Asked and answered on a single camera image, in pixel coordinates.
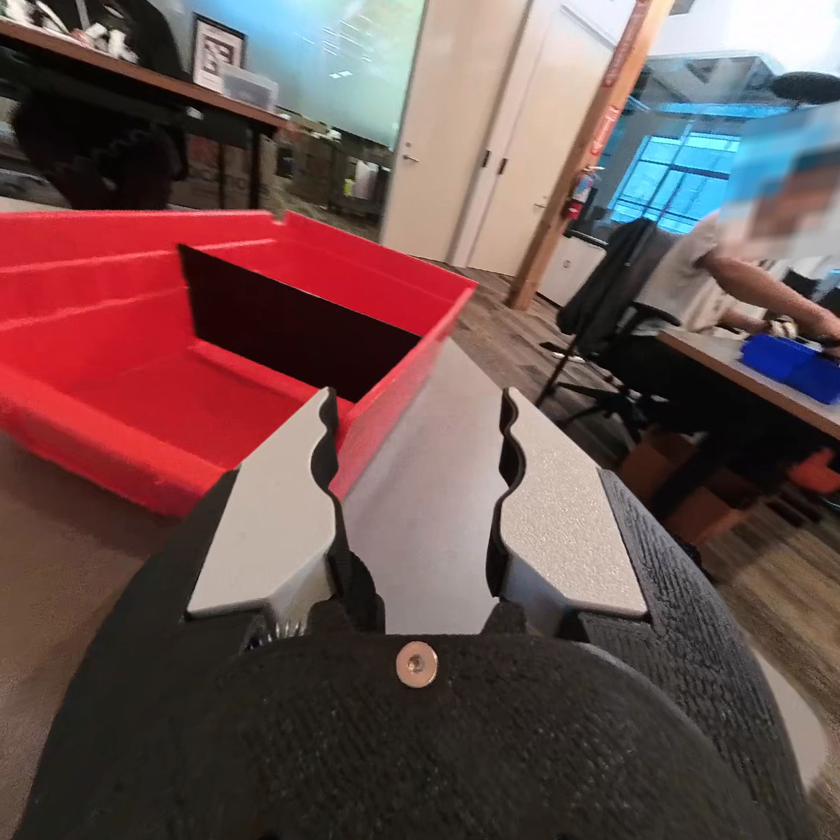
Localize small clear plastic box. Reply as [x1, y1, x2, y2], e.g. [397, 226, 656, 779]
[220, 64, 280, 112]

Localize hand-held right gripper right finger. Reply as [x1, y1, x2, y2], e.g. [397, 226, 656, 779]
[486, 387, 651, 634]

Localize black office chair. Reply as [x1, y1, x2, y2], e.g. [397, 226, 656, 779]
[535, 217, 683, 447]

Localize brown cardboard box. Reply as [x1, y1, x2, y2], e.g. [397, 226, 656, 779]
[617, 427, 756, 546]

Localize blue plastic bin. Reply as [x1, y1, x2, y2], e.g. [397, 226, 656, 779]
[740, 333, 840, 404]

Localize red fire extinguisher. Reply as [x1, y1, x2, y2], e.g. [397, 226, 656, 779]
[564, 167, 599, 221]

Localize black bin divider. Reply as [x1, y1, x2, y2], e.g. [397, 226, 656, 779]
[178, 244, 423, 403]

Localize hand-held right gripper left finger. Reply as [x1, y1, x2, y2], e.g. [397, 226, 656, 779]
[185, 387, 387, 636]

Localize white door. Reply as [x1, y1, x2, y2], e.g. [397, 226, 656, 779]
[381, 0, 559, 263]
[453, 0, 631, 277]

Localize white cabinet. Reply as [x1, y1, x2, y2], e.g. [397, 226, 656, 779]
[538, 226, 614, 308]

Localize long brown edged table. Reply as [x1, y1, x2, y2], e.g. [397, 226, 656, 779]
[0, 20, 293, 211]

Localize wooden post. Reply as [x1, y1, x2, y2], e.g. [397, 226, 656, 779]
[505, 0, 677, 311]

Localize window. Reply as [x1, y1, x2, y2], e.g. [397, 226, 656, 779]
[607, 118, 742, 234]

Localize wood edged desk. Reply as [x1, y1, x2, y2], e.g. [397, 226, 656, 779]
[656, 328, 840, 441]

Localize framed printed tag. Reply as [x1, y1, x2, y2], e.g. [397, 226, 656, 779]
[192, 13, 247, 93]

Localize black jacket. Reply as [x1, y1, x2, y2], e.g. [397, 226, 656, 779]
[556, 218, 677, 355]

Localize black bag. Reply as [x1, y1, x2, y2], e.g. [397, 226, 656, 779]
[0, 0, 191, 83]

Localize red plastic bin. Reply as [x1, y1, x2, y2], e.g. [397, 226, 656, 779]
[0, 209, 479, 519]

